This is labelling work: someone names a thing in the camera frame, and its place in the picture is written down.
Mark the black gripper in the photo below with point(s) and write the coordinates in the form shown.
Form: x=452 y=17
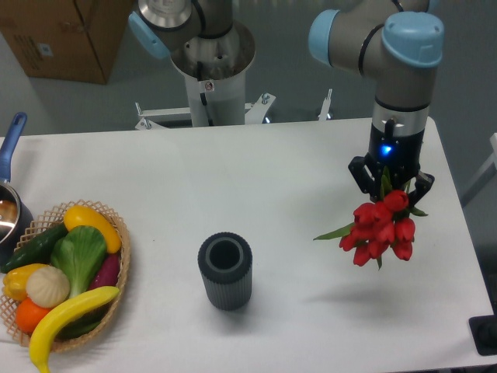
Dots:
x=400 y=154

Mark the red tulip bouquet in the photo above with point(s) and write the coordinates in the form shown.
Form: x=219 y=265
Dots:
x=380 y=225

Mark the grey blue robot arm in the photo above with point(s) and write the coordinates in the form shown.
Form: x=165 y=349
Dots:
x=398 y=44

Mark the black device at table edge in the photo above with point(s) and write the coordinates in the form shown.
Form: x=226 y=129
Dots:
x=483 y=330

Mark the dark grey ribbed vase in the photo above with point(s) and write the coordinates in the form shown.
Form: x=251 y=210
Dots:
x=225 y=263

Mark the purple eggplant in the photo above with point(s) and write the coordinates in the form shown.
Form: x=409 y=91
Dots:
x=108 y=272

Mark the green lettuce leaf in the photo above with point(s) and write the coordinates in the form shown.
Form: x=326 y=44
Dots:
x=79 y=255

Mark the cardboard box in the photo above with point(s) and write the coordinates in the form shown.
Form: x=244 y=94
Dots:
x=66 y=40

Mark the green cucumber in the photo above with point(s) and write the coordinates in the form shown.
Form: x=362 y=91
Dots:
x=37 y=250

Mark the white garlic bulb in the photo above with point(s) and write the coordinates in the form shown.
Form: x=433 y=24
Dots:
x=48 y=287

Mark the yellow banana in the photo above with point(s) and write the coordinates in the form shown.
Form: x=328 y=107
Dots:
x=68 y=311

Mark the orange fruit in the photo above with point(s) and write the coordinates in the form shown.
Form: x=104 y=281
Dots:
x=29 y=314

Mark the yellow bell pepper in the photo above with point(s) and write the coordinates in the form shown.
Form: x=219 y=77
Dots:
x=14 y=282

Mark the woven wicker basket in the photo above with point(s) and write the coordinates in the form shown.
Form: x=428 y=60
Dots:
x=105 y=313

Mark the white frame at right edge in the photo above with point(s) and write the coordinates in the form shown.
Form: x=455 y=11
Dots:
x=482 y=177

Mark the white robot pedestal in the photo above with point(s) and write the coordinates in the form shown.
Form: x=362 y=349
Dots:
x=214 y=75

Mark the blue handled saucepan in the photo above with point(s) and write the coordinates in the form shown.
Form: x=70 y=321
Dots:
x=15 y=216

